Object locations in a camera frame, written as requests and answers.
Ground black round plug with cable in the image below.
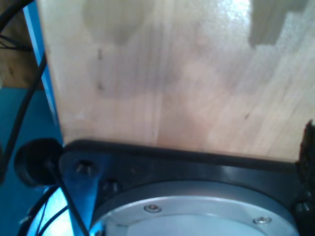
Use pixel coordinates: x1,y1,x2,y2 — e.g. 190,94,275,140
14,138,89,236

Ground thin black cable loop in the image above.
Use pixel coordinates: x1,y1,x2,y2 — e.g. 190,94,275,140
18,185,71,236

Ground long black cable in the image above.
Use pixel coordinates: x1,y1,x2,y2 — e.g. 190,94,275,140
2,53,48,179

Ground thick black cable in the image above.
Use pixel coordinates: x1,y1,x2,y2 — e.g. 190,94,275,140
0,0,34,34

